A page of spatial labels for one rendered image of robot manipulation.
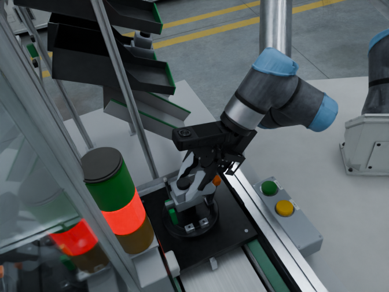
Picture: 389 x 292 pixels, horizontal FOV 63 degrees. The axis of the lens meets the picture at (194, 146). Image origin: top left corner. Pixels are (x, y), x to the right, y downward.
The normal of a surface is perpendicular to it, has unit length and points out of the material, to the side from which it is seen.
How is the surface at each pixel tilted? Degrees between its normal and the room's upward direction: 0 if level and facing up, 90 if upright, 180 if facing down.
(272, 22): 44
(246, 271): 0
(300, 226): 0
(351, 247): 0
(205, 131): 13
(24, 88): 90
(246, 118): 72
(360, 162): 90
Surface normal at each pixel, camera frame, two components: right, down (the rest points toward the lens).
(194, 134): 0.08, -0.77
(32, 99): 0.39, 0.61
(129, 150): -0.13, -0.71
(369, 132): -0.14, 0.71
